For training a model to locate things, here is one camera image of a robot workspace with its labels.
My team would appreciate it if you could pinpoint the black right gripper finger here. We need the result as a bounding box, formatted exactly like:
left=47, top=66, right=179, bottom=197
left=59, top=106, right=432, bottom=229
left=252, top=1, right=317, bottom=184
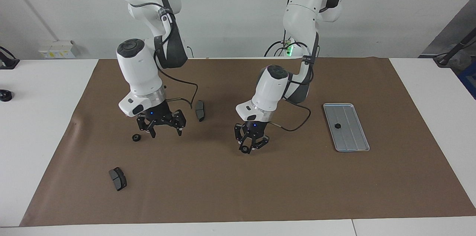
left=137, top=114, right=157, bottom=139
left=173, top=110, right=186, bottom=136

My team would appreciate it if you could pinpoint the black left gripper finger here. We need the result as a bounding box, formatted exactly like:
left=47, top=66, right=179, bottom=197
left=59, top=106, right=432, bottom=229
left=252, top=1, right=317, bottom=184
left=251, top=136, right=270, bottom=153
left=234, top=124, right=248, bottom=147

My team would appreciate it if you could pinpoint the silver metal tray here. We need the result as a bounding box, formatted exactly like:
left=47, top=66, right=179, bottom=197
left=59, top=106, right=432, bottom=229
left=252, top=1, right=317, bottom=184
left=323, top=103, right=370, bottom=152

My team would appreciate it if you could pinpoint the long dark brake pad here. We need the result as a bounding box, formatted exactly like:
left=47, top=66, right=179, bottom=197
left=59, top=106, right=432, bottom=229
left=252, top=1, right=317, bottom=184
left=195, top=100, right=206, bottom=122

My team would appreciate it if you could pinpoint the brown paper table mat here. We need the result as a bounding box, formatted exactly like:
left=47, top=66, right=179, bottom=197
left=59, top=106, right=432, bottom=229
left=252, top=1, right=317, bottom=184
left=19, top=57, right=476, bottom=227

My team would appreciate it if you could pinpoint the short dark brake pad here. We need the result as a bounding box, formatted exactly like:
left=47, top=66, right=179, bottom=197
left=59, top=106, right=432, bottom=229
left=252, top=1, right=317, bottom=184
left=109, top=167, right=128, bottom=191

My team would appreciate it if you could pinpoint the black table clamp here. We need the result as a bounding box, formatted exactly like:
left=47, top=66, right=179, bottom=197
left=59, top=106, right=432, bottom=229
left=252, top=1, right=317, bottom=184
left=0, top=46, right=20, bottom=70

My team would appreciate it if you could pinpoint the black stand pole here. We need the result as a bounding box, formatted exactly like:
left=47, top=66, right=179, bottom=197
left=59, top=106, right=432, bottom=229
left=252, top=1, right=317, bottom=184
left=433, top=28, right=476, bottom=66

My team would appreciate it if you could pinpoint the blue box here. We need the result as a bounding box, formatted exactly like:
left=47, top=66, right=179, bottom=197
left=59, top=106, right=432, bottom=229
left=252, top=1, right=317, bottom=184
left=458, top=61, right=476, bottom=100

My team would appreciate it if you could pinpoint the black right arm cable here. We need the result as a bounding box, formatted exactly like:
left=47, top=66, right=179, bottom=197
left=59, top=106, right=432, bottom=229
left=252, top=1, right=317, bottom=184
left=128, top=2, right=198, bottom=110

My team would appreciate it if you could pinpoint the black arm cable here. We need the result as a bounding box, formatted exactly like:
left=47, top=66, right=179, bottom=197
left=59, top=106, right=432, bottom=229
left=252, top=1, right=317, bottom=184
left=270, top=30, right=320, bottom=132
left=128, top=2, right=198, bottom=110

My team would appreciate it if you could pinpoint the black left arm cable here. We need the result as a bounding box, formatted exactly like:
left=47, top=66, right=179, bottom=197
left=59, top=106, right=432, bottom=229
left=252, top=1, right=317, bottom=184
left=270, top=30, right=320, bottom=132

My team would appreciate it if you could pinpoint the black base cable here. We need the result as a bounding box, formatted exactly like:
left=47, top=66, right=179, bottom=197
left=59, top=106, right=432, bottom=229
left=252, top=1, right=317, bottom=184
left=265, top=40, right=289, bottom=57

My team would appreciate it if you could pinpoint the white wall socket box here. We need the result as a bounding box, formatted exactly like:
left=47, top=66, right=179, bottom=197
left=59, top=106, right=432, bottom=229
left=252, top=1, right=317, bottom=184
left=39, top=40, right=77, bottom=59

